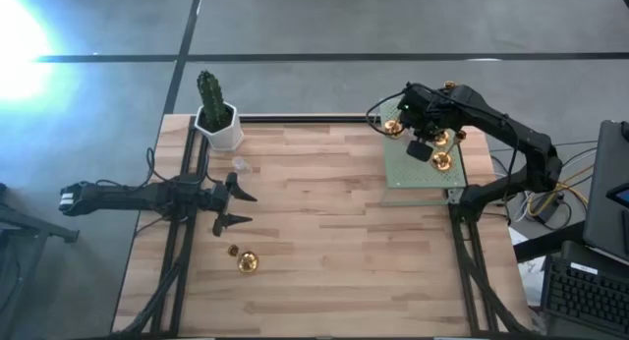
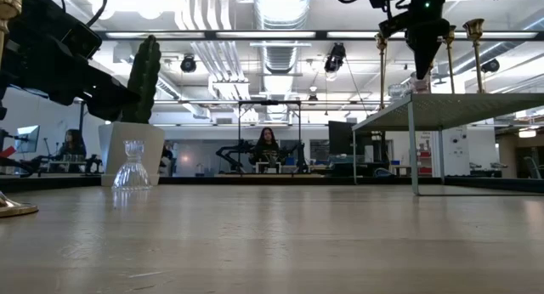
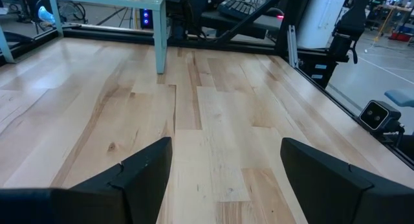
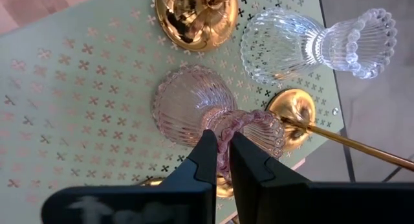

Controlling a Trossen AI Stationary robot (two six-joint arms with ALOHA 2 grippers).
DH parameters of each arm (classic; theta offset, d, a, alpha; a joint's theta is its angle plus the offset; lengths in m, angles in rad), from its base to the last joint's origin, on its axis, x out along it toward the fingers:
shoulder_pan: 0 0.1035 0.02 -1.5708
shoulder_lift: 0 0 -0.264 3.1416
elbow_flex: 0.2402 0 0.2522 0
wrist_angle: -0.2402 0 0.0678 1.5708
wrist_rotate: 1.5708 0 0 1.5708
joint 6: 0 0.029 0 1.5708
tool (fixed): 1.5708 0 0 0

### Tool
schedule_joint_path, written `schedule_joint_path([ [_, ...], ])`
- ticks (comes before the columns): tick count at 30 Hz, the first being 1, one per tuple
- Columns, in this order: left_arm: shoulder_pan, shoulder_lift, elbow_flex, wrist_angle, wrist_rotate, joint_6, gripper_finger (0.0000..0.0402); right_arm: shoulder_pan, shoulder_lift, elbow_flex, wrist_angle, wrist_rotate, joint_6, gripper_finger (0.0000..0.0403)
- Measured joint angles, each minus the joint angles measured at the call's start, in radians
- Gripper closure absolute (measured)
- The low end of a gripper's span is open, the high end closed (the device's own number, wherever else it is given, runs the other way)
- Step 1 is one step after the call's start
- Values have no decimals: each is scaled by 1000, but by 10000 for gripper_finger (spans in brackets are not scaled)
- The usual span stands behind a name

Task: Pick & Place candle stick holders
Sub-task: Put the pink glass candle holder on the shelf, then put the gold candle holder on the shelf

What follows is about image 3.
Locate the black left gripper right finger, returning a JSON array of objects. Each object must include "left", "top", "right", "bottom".
[{"left": 279, "top": 136, "right": 414, "bottom": 224}]

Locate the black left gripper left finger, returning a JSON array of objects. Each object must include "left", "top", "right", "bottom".
[{"left": 0, "top": 136, "right": 174, "bottom": 224}]

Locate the blue stool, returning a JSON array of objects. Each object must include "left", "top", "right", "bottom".
[{"left": 384, "top": 89, "right": 414, "bottom": 108}]

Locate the black equipment stand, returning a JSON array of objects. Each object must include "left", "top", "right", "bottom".
[{"left": 299, "top": 0, "right": 373, "bottom": 89}]

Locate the white pillar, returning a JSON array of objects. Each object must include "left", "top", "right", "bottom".
[{"left": 296, "top": 0, "right": 351, "bottom": 50}]

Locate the dark computer tower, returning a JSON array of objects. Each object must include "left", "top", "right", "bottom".
[{"left": 138, "top": 7, "right": 155, "bottom": 30}]

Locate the black desk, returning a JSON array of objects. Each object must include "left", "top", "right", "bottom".
[{"left": 189, "top": 0, "right": 285, "bottom": 41}]

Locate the black keyboard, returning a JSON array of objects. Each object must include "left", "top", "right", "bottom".
[{"left": 217, "top": 0, "right": 257, "bottom": 21}]

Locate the small black white-faced camera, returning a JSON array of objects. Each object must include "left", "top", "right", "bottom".
[{"left": 358, "top": 100, "right": 405, "bottom": 135}]

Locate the silver aluminium bracket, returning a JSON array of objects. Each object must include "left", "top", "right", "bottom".
[{"left": 287, "top": 25, "right": 300, "bottom": 69}]

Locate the black aluminium rig frame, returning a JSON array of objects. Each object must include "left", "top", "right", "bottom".
[{"left": 0, "top": 0, "right": 414, "bottom": 172}]

